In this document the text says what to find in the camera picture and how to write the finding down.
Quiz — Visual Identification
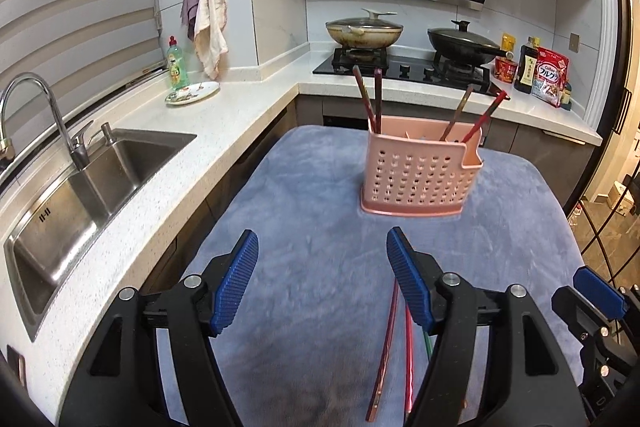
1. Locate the red instant noodle cup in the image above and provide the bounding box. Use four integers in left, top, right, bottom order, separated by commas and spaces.
492, 56, 518, 85

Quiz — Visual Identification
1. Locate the white window blind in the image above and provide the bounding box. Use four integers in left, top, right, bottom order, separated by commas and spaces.
0, 0, 163, 138

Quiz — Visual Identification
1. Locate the beige pan with lid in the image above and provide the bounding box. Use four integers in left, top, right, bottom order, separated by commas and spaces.
325, 8, 405, 50

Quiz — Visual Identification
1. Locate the pink perforated utensil holder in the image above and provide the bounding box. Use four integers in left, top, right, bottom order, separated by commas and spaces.
360, 117, 486, 219

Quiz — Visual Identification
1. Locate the dark red chopstick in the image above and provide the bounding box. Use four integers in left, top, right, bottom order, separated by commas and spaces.
352, 65, 379, 134
373, 68, 385, 134

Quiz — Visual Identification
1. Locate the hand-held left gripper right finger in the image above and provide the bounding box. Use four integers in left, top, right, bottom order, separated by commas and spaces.
386, 227, 586, 427

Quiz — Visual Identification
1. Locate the white speckled kitchen countertop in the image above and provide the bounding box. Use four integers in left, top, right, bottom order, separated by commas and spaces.
0, 42, 603, 373

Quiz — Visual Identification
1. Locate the red cereal bag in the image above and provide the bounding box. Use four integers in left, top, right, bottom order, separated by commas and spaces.
531, 47, 571, 108

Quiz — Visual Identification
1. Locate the chrome kitchen faucet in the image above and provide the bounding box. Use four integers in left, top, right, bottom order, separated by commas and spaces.
0, 73, 94, 172

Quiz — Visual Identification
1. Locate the black gas stove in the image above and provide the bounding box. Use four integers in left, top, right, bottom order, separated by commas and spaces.
312, 47, 511, 96

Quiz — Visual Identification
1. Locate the black-framed glass door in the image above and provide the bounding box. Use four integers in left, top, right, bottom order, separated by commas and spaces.
565, 0, 640, 298

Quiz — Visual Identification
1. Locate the stainless steel sink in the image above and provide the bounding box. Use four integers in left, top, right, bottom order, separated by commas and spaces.
4, 129, 198, 342

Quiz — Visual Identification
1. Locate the black wok with lid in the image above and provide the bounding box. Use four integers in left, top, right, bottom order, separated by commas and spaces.
426, 20, 516, 68

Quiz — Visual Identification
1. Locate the brown chopstick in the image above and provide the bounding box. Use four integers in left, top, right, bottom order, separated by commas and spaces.
439, 85, 475, 142
367, 277, 401, 409

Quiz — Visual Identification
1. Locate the dark soy sauce bottle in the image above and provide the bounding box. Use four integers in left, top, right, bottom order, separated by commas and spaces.
514, 38, 540, 95

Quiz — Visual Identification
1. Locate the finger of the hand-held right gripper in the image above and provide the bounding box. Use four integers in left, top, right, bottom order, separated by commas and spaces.
573, 266, 640, 318
551, 286, 626, 348

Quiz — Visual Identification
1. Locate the white hanging towel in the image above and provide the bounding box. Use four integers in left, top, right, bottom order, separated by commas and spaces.
194, 0, 230, 80

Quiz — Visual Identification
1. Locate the purple hanging cloth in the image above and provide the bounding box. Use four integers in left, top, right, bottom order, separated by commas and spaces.
181, 0, 205, 42

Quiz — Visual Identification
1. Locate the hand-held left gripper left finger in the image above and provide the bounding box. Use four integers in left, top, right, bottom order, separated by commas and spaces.
59, 229, 260, 427

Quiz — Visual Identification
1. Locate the blue-grey fleece blanket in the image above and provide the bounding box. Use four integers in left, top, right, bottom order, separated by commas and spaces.
165, 125, 588, 427

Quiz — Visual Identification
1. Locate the green dish soap bottle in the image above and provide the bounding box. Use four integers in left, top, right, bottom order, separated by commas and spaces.
166, 35, 191, 90

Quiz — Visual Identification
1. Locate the white plate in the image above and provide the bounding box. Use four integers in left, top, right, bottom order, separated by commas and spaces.
165, 81, 221, 106

